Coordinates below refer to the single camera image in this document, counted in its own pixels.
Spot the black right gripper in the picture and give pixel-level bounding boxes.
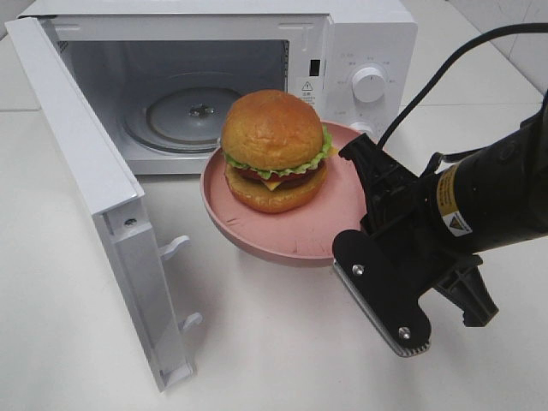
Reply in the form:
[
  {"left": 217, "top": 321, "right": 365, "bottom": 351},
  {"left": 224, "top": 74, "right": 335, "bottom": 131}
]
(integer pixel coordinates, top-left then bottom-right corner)
[{"left": 332, "top": 135, "right": 498, "bottom": 356}]

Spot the pink round plate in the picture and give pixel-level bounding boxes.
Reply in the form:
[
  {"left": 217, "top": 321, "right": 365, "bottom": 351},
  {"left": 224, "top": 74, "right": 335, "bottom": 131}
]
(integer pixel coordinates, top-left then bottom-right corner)
[{"left": 199, "top": 120, "right": 380, "bottom": 269}]

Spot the burger with lettuce and cheese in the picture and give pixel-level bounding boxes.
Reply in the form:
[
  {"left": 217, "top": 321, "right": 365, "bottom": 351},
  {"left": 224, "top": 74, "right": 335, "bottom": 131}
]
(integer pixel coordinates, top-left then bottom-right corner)
[{"left": 220, "top": 90, "right": 332, "bottom": 213}]

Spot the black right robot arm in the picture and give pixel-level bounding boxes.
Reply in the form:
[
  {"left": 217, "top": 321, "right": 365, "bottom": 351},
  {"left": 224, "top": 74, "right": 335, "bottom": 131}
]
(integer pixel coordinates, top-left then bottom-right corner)
[{"left": 332, "top": 108, "right": 547, "bottom": 357}]

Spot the lower white timer knob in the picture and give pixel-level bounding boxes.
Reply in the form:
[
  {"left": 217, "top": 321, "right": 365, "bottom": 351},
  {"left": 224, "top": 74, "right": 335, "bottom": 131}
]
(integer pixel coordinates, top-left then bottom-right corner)
[{"left": 350, "top": 122, "right": 377, "bottom": 140}]

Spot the upper white power knob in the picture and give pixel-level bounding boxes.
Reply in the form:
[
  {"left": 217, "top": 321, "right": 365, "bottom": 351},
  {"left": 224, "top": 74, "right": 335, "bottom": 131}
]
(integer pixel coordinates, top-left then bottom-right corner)
[{"left": 351, "top": 65, "right": 386, "bottom": 103}]

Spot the white microwave oven body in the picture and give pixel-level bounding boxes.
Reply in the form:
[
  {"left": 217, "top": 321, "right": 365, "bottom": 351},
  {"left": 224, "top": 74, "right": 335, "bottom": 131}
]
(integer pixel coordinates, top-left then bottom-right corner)
[{"left": 16, "top": 1, "right": 417, "bottom": 175}]

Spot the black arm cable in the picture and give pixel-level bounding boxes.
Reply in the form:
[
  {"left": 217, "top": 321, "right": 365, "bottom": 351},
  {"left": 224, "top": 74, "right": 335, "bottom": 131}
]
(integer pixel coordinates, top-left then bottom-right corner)
[{"left": 376, "top": 23, "right": 548, "bottom": 149}]

